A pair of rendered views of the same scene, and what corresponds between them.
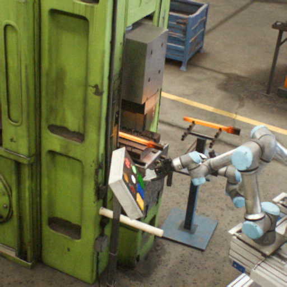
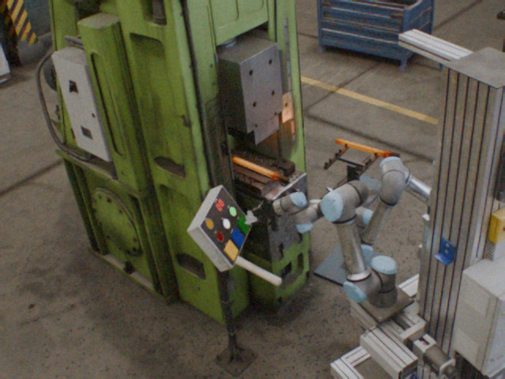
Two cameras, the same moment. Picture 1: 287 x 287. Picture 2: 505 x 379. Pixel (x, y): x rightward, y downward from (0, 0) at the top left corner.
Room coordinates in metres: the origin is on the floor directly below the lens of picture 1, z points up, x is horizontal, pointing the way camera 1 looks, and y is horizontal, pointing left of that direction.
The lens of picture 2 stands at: (0.62, -0.97, 2.95)
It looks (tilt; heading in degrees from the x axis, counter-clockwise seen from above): 35 degrees down; 21
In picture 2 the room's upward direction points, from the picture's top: 7 degrees counter-clockwise
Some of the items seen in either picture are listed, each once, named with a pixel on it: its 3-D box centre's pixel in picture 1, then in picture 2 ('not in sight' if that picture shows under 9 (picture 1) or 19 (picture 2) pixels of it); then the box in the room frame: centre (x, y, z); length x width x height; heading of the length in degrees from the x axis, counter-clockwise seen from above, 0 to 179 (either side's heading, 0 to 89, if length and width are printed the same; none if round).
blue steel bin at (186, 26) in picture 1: (156, 26); (375, 20); (7.49, -0.09, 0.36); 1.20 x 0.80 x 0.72; 69
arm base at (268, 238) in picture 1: (264, 230); (382, 289); (2.65, -0.77, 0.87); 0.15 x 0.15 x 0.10
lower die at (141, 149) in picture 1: (119, 141); (245, 171); (3.36, 0.14, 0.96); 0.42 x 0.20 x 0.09; 66
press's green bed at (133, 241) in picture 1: (116, 220); (260, 256); (3.41, 0.12, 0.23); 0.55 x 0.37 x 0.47; 66
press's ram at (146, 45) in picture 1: (128, 56); (238, 76); (3.40, 0.12, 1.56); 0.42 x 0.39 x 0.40; 66
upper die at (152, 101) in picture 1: (123, 93); (238, 119); (3.36, 0.14, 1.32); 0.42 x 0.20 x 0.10; 66
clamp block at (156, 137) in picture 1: (150, 138); (283, 166); (3.46, -0.07, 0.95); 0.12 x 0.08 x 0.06; 66
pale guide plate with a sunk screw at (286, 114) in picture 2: not in sight; (285, 106); (3.62, -0.06, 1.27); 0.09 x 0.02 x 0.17; 156
